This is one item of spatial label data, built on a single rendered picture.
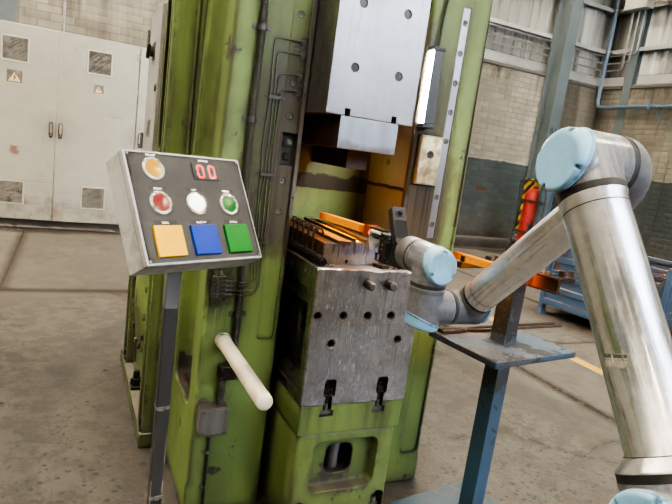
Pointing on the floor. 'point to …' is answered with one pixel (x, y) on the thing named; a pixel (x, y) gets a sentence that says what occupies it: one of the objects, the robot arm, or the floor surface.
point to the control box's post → (164, 383)
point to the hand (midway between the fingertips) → (374, 230)
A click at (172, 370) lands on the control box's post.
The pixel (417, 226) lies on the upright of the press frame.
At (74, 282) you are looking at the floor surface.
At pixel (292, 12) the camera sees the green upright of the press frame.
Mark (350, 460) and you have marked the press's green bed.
